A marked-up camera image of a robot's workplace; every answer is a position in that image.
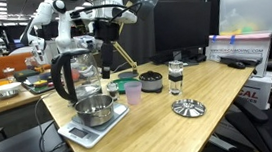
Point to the wooden desk lamp black head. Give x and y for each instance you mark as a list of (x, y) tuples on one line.
[(145, 3)]

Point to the silver pot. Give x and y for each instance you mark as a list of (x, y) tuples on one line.
[(94, 116)]

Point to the silver pot lid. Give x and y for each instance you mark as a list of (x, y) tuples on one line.
[(188, 108)]

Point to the white bowl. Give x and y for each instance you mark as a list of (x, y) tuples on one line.
[(7, 89)]

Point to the small glass spice jar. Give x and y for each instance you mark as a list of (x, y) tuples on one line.
[(112, 91)]

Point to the black tray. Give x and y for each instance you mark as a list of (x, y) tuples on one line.
[(38, 85)]

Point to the black office chair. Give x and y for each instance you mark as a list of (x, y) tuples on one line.
[(258, 128)]

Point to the green plate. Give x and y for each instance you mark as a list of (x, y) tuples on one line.
[(120, 84)]

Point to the black computer monitor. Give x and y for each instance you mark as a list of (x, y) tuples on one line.
[(181, 24)]

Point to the black pot with lid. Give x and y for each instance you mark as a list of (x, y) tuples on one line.
[(150, 82)]

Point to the black computer mouse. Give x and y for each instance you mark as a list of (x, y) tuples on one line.
[(236, 65)]

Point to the glass pepper grinder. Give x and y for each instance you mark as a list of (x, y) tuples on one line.
[(175, 78)]

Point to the white kitchen scale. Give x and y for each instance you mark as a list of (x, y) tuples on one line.
[(81, 135)]

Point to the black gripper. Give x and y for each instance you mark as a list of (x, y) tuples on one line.
[(106, 32)]

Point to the white cardboard box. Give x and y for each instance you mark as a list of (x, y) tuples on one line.
[(240, 50)]

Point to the printed cardboard box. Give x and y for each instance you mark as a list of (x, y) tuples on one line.
[(258, 91)]

